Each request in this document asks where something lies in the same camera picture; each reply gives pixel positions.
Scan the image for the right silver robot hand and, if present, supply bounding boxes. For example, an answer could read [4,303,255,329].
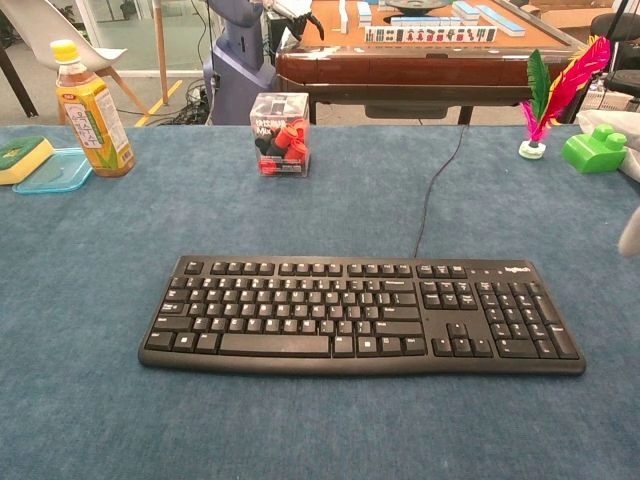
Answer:
[617,203,640,259]

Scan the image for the black computer keyboard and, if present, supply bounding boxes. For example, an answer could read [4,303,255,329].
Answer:
[137,254,587,379]

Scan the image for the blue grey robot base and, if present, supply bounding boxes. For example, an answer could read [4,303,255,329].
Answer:
[202,0,279,126]

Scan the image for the green toy block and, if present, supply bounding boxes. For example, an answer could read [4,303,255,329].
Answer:
[560,123,629,175]

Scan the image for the pink green feather shuttlecock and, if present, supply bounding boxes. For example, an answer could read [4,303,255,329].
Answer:
[518,35,613,161]

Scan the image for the rolling stool base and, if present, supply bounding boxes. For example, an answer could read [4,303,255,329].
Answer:
[589,12,640,109]

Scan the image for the blue-backed mahjong tile row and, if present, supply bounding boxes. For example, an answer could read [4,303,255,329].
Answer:
[390,15,464,28]
[475,3,527,37]

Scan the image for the face-up mahjong tile row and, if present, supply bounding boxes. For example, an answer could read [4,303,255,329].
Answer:
[363,25,499,45]

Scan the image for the brown mahjong table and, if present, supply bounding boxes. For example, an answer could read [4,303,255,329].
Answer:
[273,0,601,126]

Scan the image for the mahjong table dice dome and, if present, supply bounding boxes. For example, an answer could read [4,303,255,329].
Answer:
[383,0,437,15]

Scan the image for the small printed carton box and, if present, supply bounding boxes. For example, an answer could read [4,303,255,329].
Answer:
[248,91,312,179]

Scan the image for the black robot claw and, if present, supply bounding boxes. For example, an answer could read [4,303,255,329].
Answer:
[294,12,326,41]

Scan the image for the blue table cloth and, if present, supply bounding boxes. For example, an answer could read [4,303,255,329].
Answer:
[0,123,640,480]

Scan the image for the yellow-capped tea bottle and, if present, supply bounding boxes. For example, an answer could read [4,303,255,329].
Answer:
[49,38,137,179]

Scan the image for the blue transparent plastic lid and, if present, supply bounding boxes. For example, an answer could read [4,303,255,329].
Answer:
[11,147,94,195]

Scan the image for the white chair wooden legs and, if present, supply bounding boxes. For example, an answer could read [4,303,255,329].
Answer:
[2,0,151,117]

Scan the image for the yellow green sponge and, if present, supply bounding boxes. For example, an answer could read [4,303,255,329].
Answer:
[0,135,55,187]

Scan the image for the black keyboard cable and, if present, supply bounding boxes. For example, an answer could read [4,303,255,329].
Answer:
[412,123,470,259]

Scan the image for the floor cable bundle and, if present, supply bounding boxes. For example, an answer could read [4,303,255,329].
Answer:
[172,79,211,126]

